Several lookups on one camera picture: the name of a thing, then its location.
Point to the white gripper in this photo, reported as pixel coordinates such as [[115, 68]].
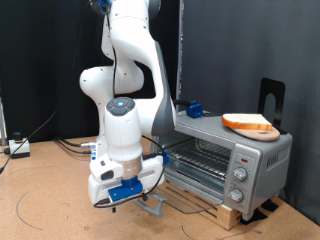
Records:
[[98, 190]]

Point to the spatula with blue grip block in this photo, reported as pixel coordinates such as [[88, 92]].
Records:
[[194, 110]]

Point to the slice of white bread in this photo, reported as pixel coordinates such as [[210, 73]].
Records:
[[245, 120]]

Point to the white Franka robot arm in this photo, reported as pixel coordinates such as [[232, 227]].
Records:
[[126, 33]]

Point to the silver oven knob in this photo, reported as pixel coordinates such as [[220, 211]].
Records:
[[240, 174], [235, 195]]

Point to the silver toaster oven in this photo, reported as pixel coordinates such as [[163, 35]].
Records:
[[213, 128]]

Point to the wooden block base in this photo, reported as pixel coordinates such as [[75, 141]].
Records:
[[226, 216]]

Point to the emergency stop button box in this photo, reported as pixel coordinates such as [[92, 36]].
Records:
[[19, 148]]

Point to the black foam pad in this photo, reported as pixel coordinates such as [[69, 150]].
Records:
[[270, 205], [253, 216]]

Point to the metal stand leg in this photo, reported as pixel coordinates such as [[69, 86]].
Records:
[[2, 126]]

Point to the round wooden cutting board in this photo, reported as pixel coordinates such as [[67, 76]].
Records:
[[263, 135]]

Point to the vertical metal pole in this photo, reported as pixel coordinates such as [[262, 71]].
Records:
[[180, 50]]

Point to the black metal bookend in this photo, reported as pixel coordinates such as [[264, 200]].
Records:
[[263, 96]]

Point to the black backdrop curtain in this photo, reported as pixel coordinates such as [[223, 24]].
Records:
[[33, 50]]

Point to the grey backdrop curtain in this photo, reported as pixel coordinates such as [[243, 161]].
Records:
[[250, 40]]

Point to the wrist camera on blue mount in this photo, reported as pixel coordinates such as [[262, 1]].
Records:
[[125, 191]]

